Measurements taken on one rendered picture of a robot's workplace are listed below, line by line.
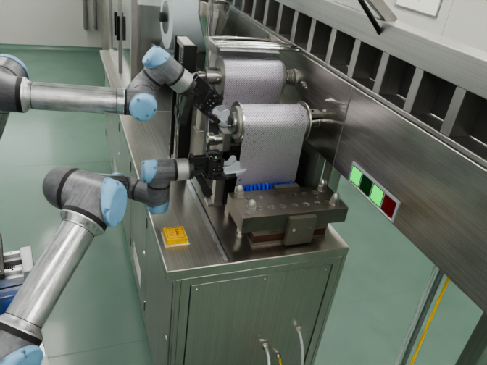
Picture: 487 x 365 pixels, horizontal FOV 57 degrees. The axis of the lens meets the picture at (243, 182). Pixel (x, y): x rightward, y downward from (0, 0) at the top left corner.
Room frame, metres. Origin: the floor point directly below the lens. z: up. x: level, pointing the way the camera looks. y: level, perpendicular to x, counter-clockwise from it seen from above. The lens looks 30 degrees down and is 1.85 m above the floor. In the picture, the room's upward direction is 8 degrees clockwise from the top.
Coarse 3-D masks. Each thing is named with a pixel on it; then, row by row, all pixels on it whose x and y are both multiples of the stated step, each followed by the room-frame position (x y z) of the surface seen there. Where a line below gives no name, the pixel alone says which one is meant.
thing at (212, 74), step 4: (204, 68) 1.67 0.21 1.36; (208, 68) 1.67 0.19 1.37; (212, 68) 1.68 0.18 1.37; (216, 68) 1.68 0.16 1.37; (208, 72) 1.65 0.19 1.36; (212, 72) 1.66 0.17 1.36; (216, 72) 1.66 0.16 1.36; (220, 72) 1.67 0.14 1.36; (208, 76) 1.64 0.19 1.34; (212, 76) 1.65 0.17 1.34; (216, 76) 1.66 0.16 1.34; (220, 76) 1.66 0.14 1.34; (204, 80) 1.66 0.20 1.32; (208, 80) 1.64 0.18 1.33; (212, 80) 1.65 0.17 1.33; (216, 80) 1.66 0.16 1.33; (220, 80) 1.66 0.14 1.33; (212, 84) 1.67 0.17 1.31; (216, 84) 1.67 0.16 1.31
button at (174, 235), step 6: (168, 228) 1.24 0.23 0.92; (174, 228) 1.24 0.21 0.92; (180, 228) 1.25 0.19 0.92; (168, 234) 1.21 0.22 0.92; (174, 234) 1.21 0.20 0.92; (180, 234) 1.22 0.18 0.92; (168, 240) 1.18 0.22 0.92; (174, 240) 1.19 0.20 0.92; (180, 240) 1.19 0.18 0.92; (186, 240) 1.20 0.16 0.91
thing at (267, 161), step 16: (256, 144) 1.43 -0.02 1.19; (272, 144) 1.45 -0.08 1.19; (288, 144) 1.48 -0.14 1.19; (240, 160) 1.41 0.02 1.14; (256, 160) 1.43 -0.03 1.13; (272, 160) 1.46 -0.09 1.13; (288, 160) 1.48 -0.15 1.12; (240, 176) 1.41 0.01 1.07; (256, 176) 1.44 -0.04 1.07; (272, 176) 1.46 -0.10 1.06; (288, 176) 1.49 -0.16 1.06
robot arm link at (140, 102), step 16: (0, 80) 1.11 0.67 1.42; (16, 80) 1.12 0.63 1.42; (0, 96) 1.09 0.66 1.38; (16, 96) 1.09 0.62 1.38; (32, 96) 1.11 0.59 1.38; (48, 96) 1.13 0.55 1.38; (64, 96) 1.14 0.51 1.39; (80, 96) 1.15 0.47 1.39; (96, 96) 1.16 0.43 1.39; (112, 96) 1.18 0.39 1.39; (128, 96) 1.19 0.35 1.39; (144, 96) 1.19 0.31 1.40; (96, 112) 1.17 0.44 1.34; (112, 112) 1.18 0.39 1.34; (128, 112) 1.19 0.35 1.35; (144, 112) 1.18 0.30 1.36
